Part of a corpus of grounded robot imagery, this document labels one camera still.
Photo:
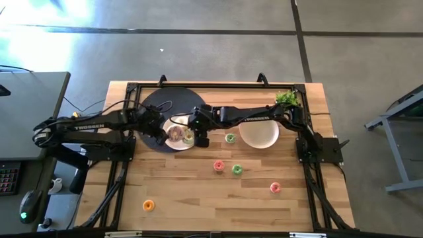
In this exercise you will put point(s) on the black computer mouse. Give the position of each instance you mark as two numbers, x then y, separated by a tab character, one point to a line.
29	205

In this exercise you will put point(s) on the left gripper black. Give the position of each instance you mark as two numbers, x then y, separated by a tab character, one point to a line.
148	120

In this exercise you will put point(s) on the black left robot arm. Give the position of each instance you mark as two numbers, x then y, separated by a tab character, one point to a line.
89	127

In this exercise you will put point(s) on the black backlit keyboard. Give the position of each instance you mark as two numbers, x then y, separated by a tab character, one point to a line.
9	178

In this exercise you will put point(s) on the black flat desk device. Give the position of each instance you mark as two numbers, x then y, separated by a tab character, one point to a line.
4	90

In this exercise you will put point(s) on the dark office desk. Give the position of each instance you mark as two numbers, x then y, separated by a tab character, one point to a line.
10	211

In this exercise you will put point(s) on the yellow power plug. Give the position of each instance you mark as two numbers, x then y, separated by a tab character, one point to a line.
76	115

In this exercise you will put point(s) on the round black woven placemat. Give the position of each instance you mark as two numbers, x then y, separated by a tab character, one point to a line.
178	99

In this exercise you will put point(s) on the small orange donut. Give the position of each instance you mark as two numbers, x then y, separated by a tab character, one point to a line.
144	206

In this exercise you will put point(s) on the black aluminium table frame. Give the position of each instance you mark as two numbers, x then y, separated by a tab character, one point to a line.
215	86

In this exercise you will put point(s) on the small black round object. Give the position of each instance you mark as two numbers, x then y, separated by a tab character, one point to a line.
46	223

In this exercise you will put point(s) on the grey office desk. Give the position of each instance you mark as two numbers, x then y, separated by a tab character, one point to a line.
26	99

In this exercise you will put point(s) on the grey metal table frame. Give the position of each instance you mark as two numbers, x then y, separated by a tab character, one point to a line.
393	155

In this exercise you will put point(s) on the small green potted plant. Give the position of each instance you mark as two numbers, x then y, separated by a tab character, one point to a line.
287	98

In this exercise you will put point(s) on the small white cup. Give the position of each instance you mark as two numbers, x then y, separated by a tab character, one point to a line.
54	186

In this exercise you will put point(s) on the round white plate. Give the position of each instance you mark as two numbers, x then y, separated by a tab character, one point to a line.
259	135
178	146

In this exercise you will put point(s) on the small green donut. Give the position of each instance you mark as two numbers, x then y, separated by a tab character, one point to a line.
233	170
227	138

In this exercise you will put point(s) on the large pink frosted donut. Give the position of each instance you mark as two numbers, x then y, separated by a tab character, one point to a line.
171	132

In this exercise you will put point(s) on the small pink donut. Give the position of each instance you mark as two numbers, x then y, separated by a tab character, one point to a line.
215	166
272	188

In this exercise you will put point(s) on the silver metal bracket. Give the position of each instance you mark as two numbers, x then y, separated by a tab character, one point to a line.
122	234
307	235

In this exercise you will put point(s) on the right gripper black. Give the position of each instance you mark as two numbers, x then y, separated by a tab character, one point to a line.
201	119

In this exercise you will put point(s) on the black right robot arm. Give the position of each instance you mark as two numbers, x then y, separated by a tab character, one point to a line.
257	118

